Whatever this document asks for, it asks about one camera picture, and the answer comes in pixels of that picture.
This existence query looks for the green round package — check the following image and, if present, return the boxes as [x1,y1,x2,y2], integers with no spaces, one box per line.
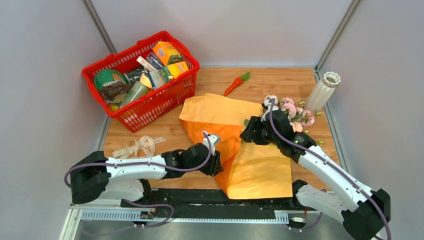
[93,69,129,91]

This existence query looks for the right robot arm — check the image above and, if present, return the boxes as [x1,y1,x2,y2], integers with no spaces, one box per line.
[240,110,391,240]

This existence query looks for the cream ribbon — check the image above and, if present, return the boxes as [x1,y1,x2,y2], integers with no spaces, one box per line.
[112,135,166,159]

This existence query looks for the white ribbed ceramic vase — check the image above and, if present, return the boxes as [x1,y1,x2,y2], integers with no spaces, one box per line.
[304,71,341,113]

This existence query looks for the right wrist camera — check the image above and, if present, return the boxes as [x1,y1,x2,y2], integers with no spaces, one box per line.
[261,97,279,122]

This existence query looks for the white red small box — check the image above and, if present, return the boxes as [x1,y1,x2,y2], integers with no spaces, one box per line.
[136,56,158,72]

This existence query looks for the brown crumpled bag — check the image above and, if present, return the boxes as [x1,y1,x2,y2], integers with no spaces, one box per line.
[99,81,133,104]

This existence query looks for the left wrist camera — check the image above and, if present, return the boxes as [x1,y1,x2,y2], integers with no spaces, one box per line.
[202,131,221,156]

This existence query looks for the pink flower bouquet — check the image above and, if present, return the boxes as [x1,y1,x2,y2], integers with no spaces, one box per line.
[258,95,324,148]

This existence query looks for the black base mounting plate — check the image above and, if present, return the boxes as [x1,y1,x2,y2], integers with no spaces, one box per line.
[133,188,305,220]

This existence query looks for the green cylinder bottle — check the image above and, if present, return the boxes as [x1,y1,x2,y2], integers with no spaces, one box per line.
[119,80,152,109]

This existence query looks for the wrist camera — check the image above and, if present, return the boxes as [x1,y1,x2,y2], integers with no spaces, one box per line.
[261,97,279,122]
[202,131,221,156]

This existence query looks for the orange green box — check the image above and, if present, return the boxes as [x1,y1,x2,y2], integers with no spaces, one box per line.
[153,41,183,66]

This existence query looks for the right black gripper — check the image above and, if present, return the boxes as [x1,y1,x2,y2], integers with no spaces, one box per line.
[239,116,280,146]

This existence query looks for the orange toy carrot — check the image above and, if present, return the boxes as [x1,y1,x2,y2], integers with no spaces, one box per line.
[223,71,251,97]

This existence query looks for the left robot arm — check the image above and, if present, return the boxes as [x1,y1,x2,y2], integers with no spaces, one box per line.
[64,143,224,205]

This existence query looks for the red plastic shopping basket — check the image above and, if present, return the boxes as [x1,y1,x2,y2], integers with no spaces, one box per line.
[81,30,200,133]

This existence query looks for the green scrub sponge box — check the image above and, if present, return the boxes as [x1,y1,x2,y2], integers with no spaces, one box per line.
[147,66,174,90]

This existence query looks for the yellow sponge pack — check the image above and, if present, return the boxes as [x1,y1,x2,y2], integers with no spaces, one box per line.
[166,61,189,79]

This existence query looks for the dark snack packet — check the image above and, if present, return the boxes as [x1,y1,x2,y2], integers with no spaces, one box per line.
[123,66,146,84]

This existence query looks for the aluminium rail frame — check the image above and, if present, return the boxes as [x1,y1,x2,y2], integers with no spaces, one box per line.
[59,187,369,240]

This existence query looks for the orange wrapping paper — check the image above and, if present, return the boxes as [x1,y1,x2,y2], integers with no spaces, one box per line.
[179,93,293,200]

